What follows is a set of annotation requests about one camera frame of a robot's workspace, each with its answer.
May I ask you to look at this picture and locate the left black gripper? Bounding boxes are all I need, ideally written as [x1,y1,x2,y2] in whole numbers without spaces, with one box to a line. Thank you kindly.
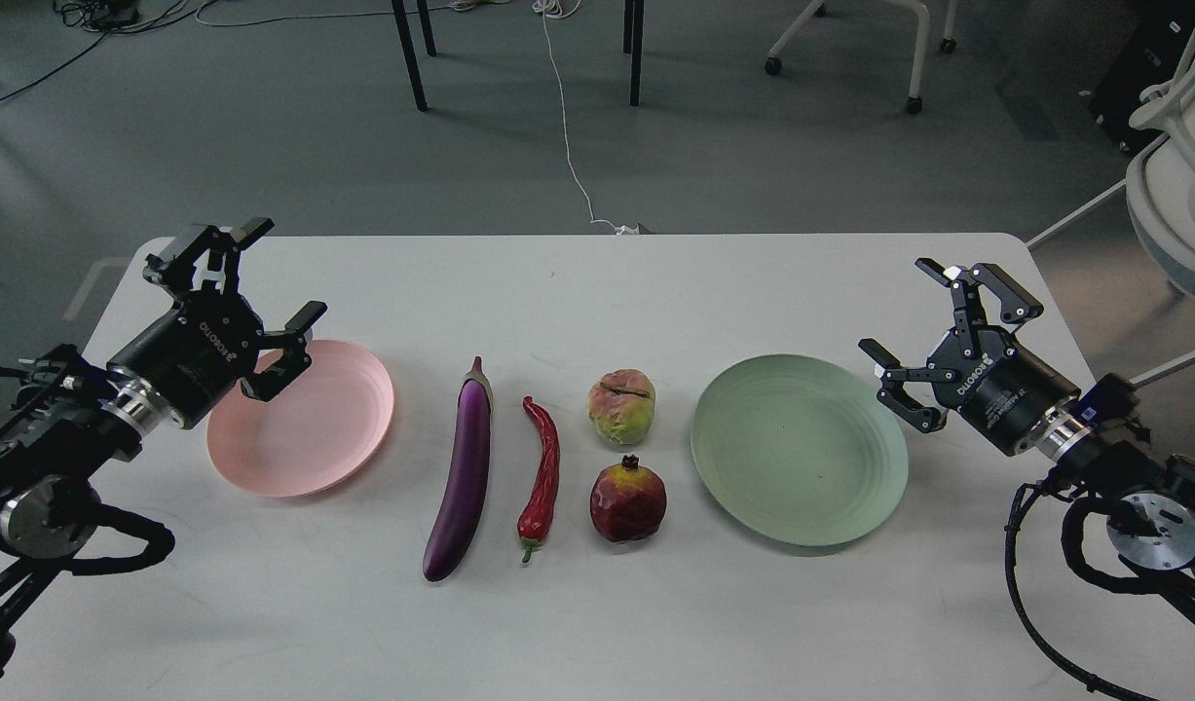
[108,217,327,429]

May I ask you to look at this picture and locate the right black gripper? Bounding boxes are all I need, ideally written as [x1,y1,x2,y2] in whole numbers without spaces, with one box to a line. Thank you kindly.
[858,257,1081,457]

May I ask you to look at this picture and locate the purple eggplant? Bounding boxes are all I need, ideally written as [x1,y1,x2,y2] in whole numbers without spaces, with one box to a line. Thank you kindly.
[423,355,492,582]

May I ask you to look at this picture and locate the green red apple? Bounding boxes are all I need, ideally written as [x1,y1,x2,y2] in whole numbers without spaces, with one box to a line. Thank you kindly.
[587,369,655,445]

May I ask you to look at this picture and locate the red pomegranate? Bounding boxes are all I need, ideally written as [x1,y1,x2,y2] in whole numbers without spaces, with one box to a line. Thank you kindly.
[589,454,668,545]

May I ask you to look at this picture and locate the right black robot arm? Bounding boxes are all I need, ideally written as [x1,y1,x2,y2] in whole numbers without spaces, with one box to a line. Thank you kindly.
[859,257,1195,700]

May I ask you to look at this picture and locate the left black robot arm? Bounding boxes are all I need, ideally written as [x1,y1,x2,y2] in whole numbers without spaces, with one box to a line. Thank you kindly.
[0,217,327,680]

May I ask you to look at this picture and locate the pink plate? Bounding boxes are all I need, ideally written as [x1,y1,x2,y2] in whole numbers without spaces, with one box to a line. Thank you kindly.
[206,339,396,498]

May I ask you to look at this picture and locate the green plate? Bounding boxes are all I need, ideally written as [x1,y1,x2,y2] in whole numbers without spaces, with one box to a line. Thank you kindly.
[690,353,909,547]

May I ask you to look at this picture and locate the black table legs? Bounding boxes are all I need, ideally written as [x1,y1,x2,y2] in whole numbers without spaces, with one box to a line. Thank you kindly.
[391,0,646,113]

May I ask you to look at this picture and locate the white office chair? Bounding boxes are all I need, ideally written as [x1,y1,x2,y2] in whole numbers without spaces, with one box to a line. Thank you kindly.
[1027,0,1195,386]

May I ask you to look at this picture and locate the white chair base with wheels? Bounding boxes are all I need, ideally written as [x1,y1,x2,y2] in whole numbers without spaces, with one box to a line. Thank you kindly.
[762,1,960,117]

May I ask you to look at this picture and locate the red chili pepper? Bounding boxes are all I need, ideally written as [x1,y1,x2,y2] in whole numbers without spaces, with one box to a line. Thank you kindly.
[517,396,560,564]

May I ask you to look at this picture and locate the black box on floor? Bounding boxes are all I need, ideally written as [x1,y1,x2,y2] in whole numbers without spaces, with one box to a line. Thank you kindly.
[1087,1,1195,155]

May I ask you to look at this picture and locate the black cables on floor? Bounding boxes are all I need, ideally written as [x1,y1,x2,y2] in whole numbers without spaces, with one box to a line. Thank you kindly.
[0,0,482,113]

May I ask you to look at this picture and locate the white cable on floor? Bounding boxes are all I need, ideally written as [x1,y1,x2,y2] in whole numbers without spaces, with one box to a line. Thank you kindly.
[531,0,642,236]

